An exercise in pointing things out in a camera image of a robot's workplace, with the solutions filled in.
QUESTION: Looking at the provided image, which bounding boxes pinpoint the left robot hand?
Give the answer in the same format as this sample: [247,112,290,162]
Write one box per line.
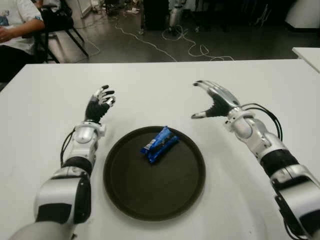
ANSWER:
[84,84,117,125]

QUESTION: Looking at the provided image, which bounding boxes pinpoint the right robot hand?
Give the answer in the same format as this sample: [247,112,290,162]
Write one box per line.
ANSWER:
[191,79,243,120]

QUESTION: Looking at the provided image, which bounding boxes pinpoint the blue Oreo cookie pack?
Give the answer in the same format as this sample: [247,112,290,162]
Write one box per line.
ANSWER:
[139,125,180,165]

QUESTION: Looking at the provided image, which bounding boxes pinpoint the white neighbouring table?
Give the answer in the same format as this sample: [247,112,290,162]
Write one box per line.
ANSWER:
[291,46,320,70]

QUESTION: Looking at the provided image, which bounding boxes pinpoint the silver background robot leg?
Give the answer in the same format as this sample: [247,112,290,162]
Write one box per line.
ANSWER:
[168,0,185,32]

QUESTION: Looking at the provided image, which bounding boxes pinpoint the black chair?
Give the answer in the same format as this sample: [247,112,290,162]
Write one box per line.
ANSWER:
[32,0,90,65]

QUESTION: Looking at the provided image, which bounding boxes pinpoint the round dark brown tray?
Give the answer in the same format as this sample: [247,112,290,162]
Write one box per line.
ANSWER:
[103,125,207,222]

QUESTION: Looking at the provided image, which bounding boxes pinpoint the white board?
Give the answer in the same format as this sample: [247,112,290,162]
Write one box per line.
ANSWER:
[63,0,93,19]

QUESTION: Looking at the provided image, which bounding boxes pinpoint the black cabinet on casters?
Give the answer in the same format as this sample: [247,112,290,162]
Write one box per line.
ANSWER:
[142,0,173,32]

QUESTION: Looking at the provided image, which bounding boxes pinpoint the seated person in white shirt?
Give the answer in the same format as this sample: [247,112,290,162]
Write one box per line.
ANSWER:
[0,0,46,83]

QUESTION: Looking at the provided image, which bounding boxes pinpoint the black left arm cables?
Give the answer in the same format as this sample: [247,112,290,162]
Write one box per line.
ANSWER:
[59,128,76,166]

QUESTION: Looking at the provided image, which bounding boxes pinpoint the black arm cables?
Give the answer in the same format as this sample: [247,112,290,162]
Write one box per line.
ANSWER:
[241,102,311,238]
[59,128,76,166]

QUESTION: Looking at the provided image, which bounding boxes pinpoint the white floor cable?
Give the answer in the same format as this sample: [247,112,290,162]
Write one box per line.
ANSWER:
[113,17,177,62]
[162,23,235,62]

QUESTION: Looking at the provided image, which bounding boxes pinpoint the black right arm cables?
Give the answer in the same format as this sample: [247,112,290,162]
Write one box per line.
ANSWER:
[241,102,311,238]

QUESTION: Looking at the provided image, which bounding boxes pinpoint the grey metal folding frame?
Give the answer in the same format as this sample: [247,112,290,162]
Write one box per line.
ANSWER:
[254,1,273,27]

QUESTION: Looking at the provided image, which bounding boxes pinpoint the white wall panel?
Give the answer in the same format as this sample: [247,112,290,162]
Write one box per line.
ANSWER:
[284,0,320,29]

